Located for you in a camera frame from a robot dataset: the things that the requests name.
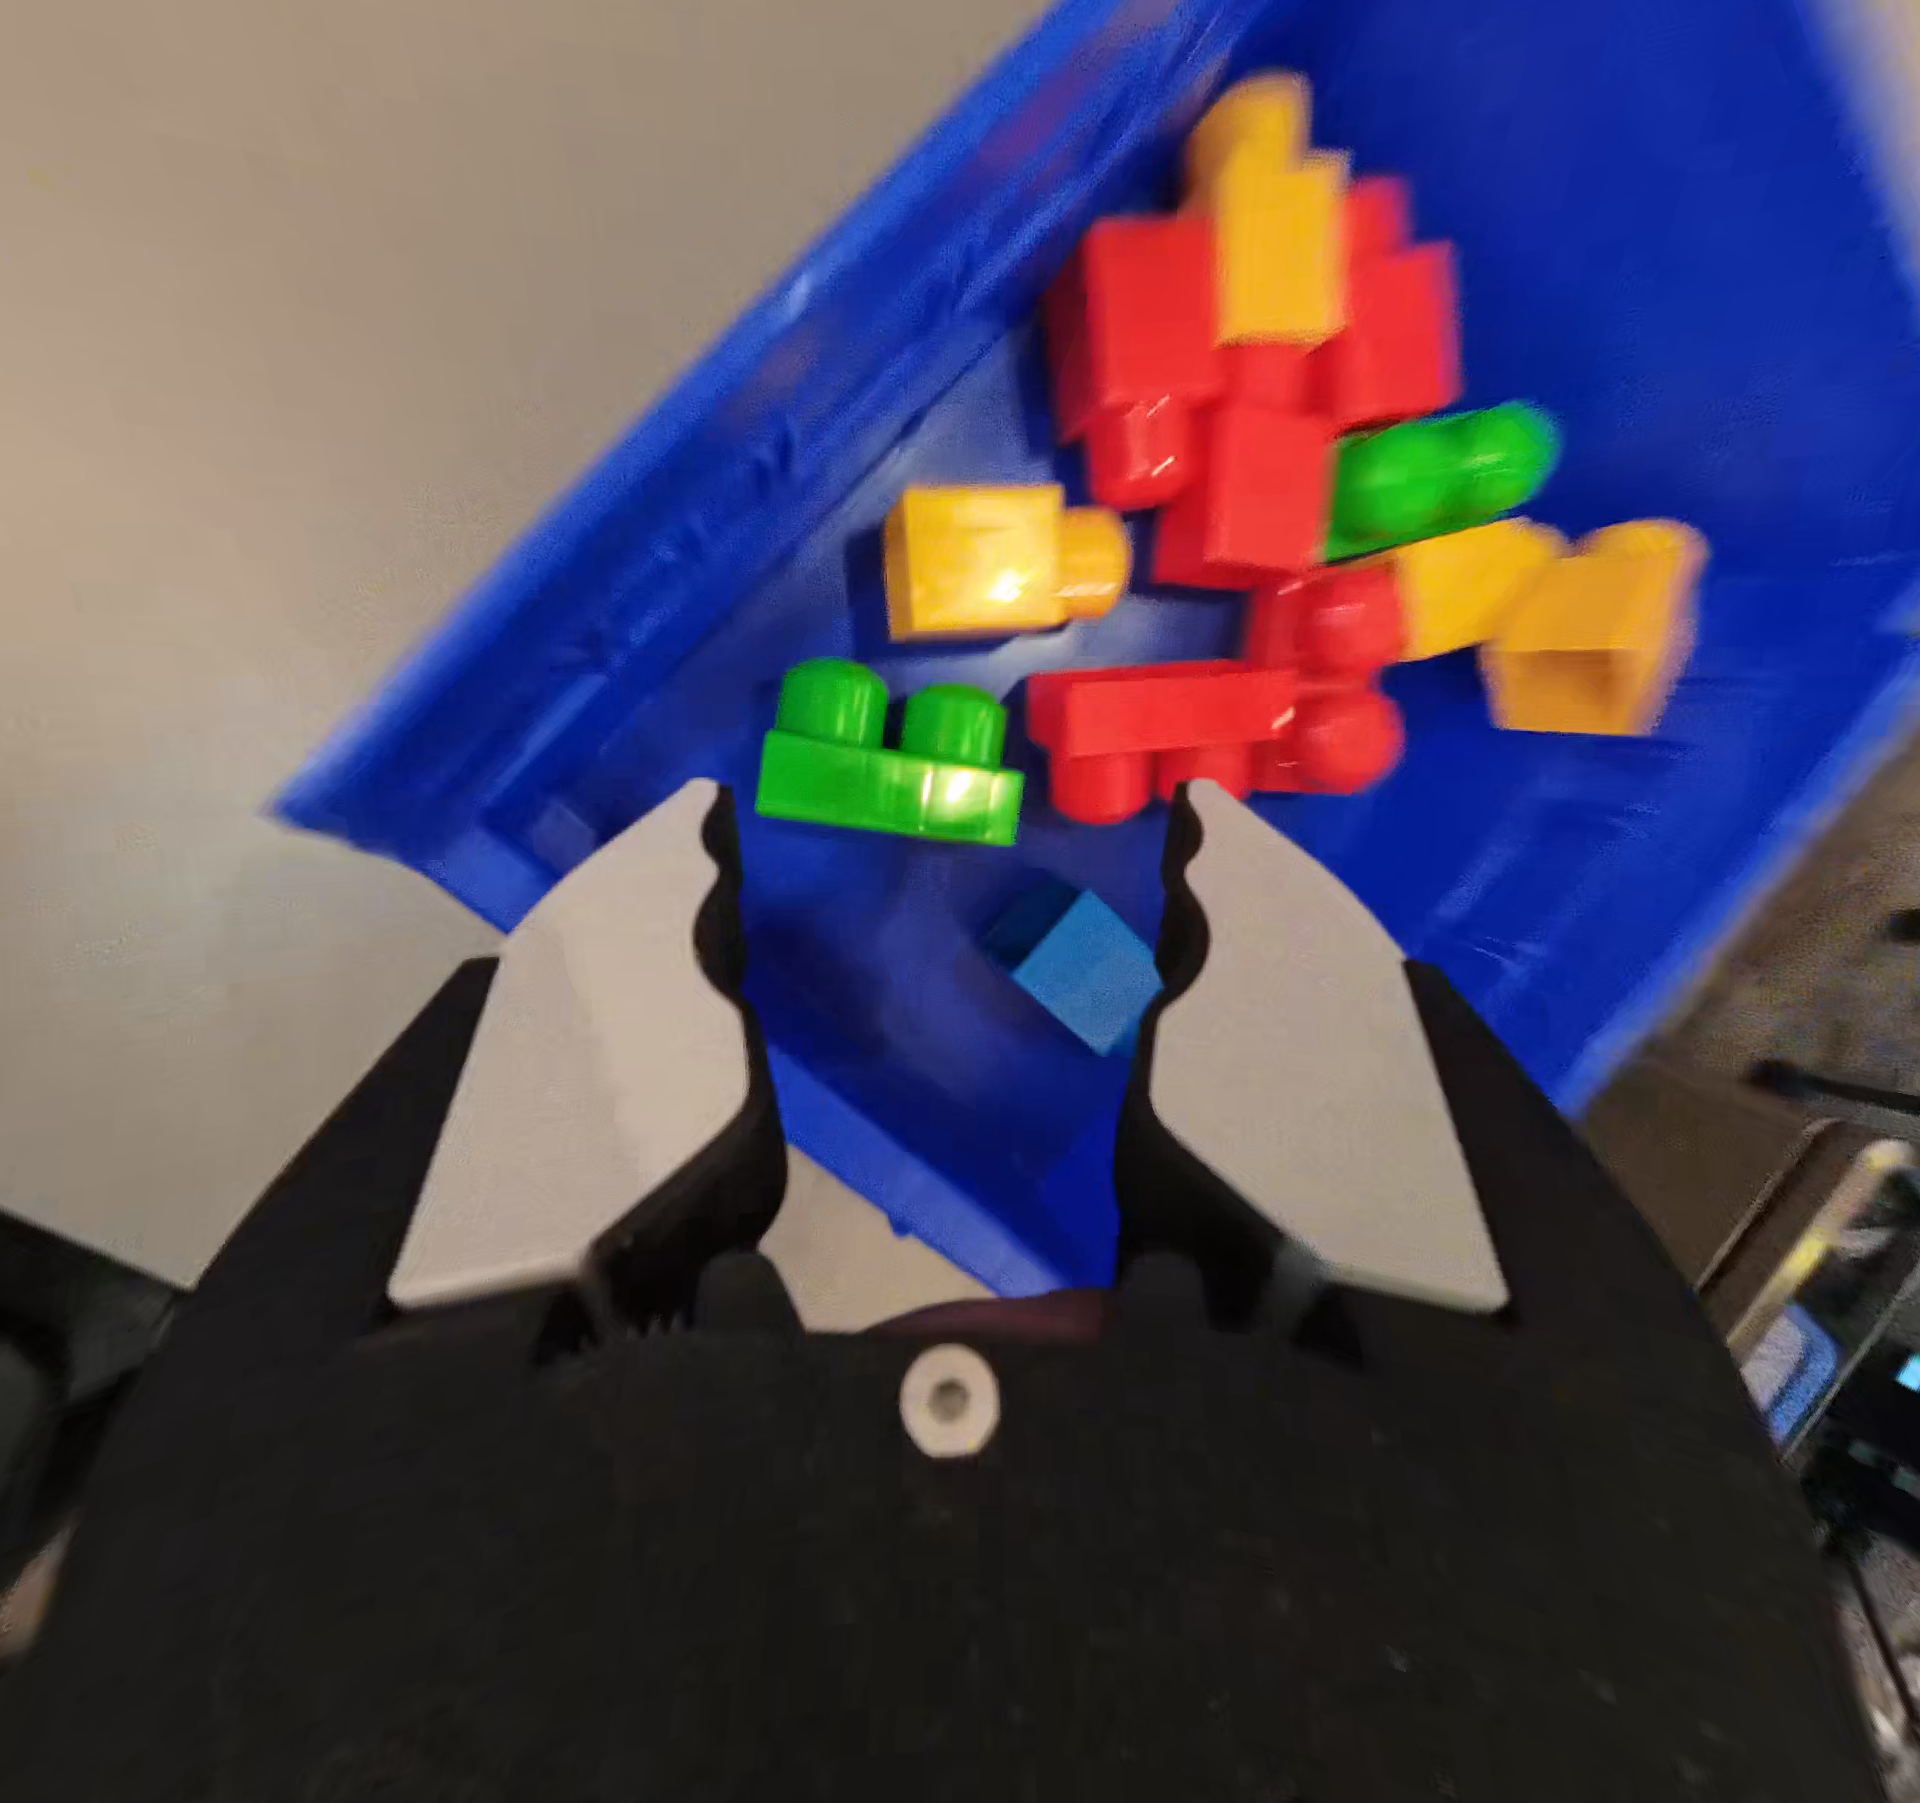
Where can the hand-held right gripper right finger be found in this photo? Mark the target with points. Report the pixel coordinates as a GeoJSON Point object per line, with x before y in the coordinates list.
{"type": "Point", "coordinates": [1305, 1083]}

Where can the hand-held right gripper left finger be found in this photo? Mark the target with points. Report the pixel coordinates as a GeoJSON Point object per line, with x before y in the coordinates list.
{"type": "Point", "coordinates": [585, 1083]}

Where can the green double toy block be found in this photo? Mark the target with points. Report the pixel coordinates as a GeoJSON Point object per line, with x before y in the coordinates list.
{"type": "Point", "coordinates": [885, 784]}

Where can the pile of colourful toy blocks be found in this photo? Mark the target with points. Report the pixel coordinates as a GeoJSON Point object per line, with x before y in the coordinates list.
{"type": "Point", "coordinates": [1200, 332]}

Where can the blue plastic bin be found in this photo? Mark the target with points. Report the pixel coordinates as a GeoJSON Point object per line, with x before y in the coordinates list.
{"type": "Point", "coordinates": [1650, 183]}

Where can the grey desk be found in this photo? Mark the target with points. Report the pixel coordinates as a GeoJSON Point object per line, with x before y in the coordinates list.
{"type": "Point", "coordinates": [301, 408]}

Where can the person's dark sweatshirt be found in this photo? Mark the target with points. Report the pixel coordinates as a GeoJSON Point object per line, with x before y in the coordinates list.
{"type": "Point", "coordinates": [76, 1383]}

